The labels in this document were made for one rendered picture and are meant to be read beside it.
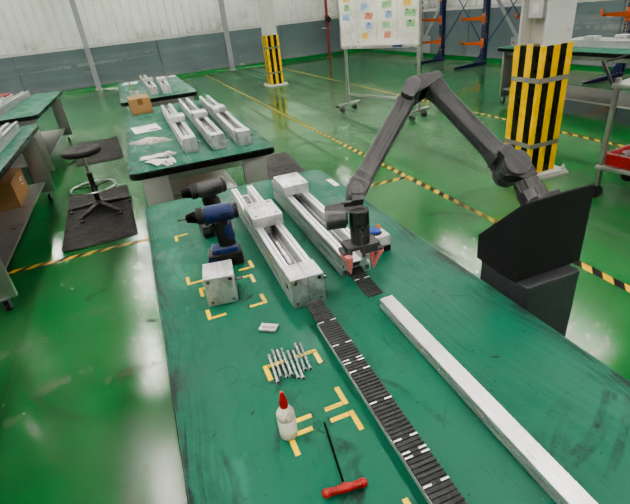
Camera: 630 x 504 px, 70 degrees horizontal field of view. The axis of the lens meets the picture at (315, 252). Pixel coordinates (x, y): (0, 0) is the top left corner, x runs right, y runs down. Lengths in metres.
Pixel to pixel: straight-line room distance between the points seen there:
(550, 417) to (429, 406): 0.23
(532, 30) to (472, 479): 4.01
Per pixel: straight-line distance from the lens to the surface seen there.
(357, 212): 1.28
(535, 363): 1.17
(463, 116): 1.48
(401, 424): 0.95
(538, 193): 1.42
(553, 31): 4.34
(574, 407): 1.09
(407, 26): 6.81
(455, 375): 1.06
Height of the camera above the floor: 1.54
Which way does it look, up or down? 28 degrees down
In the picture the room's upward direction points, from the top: 6 degrees counter-clockwise
